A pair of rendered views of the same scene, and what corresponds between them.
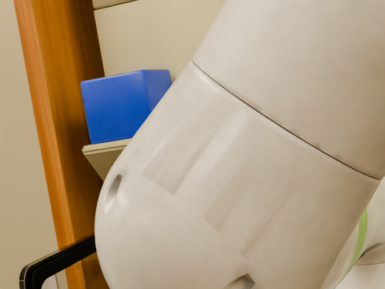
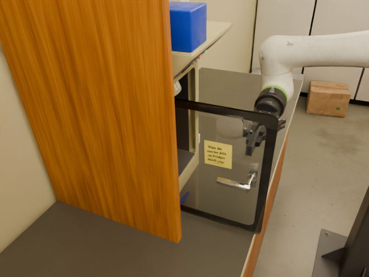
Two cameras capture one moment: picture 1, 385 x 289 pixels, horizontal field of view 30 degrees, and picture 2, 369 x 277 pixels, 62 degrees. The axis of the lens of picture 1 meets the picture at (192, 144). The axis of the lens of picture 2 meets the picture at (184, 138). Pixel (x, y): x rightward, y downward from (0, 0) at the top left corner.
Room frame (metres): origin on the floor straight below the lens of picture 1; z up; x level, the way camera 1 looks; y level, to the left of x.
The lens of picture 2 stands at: (0.97, 0.83, 1.73)
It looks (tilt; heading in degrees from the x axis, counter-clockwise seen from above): 34 degrees down; 275
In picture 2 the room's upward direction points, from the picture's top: 2 degrees counter-clockwise
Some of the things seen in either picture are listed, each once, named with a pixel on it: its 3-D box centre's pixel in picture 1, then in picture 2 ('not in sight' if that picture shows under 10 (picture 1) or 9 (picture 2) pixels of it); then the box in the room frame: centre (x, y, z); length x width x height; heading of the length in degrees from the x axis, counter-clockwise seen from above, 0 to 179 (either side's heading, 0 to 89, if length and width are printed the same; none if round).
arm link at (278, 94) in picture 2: not in sight; (270, 103); (0.77, -0.06, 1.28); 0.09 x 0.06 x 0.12; 160
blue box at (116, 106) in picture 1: (130, 105); (179, 26); (1.04, 0.08, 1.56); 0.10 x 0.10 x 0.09; 70
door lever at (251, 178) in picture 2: not in sight; (235, 180); (0.90, 0.22, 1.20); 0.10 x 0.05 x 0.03; 160
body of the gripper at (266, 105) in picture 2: not in sight; (265, 115); (0.80, 0.01, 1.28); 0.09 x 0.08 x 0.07; 70
